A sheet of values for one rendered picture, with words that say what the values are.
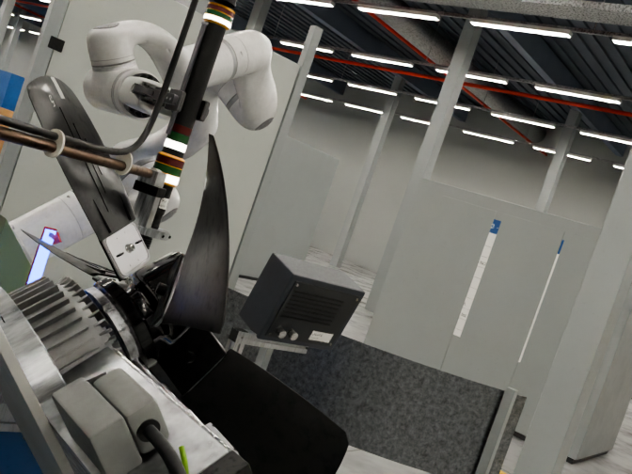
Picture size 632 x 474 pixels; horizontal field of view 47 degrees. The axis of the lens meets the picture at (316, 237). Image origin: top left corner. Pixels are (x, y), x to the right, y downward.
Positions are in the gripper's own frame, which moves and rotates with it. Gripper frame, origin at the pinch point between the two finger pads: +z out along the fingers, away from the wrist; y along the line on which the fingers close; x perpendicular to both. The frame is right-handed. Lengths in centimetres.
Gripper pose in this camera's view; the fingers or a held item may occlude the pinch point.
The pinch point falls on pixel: (187, 105)
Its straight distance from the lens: 115.8
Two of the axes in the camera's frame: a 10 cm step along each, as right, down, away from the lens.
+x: 3.2, -9.5, -0.3
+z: 6.3, 2.4, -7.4
